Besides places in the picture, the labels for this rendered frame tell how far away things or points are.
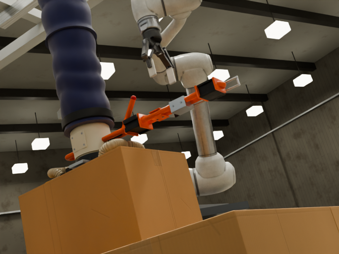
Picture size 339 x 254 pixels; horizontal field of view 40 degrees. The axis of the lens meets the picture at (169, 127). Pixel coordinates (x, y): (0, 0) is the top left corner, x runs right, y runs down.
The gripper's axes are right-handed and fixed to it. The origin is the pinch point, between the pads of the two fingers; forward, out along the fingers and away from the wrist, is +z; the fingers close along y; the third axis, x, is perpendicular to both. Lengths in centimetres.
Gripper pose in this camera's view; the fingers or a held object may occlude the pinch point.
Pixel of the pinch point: (162, 77)
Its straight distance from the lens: 184.3
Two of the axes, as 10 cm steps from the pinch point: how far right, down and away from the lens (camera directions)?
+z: 2.4, 9.2, -3.1
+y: -5.6, -1.3, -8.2
